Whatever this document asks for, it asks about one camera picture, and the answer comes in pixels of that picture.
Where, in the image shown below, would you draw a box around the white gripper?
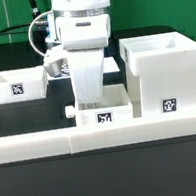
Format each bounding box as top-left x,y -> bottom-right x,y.
43,47 -> 104,104

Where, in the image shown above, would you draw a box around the white front drawer tray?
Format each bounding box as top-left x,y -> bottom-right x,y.
62,81 -> 135,129

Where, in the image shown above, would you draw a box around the white drawer tray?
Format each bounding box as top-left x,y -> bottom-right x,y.
0,66 -> 48,105
62,81 -> 135,129

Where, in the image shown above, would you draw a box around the white drawer cabinet box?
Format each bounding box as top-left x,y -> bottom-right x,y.
118,32 -> 196,117

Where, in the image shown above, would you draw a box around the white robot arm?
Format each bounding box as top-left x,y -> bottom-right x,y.
43,0 -> 111,104

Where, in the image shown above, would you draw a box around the white rear drawer tray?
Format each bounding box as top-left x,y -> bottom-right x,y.
0,66 -> 48,105

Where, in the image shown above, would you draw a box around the white L-shaped fence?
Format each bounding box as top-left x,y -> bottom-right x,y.
0,109 -> 196,164

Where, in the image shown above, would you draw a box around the white marker base plate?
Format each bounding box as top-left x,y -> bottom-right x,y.
47,57 -> 119,81

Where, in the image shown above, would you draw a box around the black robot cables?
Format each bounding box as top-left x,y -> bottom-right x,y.
0,0 -> 61,64

